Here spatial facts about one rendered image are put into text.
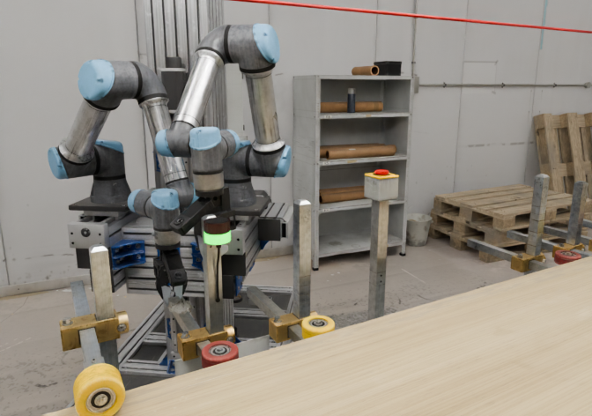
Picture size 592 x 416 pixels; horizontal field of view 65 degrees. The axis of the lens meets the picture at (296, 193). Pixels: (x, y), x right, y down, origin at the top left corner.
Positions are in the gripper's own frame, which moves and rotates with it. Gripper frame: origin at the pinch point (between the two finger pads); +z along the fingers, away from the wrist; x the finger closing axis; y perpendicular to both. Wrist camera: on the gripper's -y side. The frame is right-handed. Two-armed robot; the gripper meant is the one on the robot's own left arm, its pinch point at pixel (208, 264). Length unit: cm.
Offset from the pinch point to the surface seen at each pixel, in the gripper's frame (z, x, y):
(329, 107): -20, 141, 241
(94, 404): 6.2, -20.6, -41.8
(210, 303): 5.8, -8.3, -6.5
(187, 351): 16.0, -6.6, -13.4
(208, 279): -0.5, -8.2, -6.6
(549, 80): -33, 40, 499
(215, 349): 10.3, -18.7, -14.1
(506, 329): 13, -64, 37
